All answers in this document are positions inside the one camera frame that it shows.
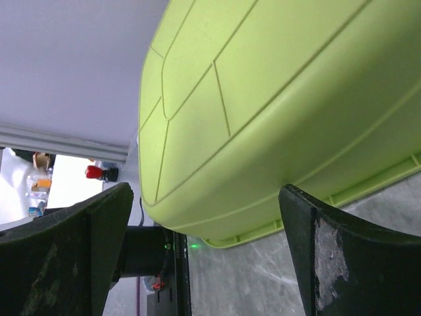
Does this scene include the aluminium frame rail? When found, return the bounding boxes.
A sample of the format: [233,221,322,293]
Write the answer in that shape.
[1,122,128,163]

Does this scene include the green plastic tub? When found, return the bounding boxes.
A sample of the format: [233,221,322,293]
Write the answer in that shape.
[139,1,420,248]

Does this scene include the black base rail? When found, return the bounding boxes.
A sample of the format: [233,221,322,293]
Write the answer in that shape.
[143,229,192,316]

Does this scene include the cluttered background items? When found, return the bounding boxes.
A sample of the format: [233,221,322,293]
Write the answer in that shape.
[1,147,55,224]

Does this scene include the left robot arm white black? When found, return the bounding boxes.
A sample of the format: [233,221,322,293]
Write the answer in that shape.
[112,226,174,283]

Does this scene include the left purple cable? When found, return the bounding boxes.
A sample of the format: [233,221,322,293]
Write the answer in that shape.
[135,278,145,316]

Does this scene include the red black background object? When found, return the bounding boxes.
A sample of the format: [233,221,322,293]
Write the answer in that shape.
[85,165,119,182]

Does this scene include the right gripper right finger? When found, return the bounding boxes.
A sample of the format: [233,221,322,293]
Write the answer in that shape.
[278,184,420,315]

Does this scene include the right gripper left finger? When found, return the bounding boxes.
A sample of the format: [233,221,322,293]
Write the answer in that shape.
[1,182,134,315]

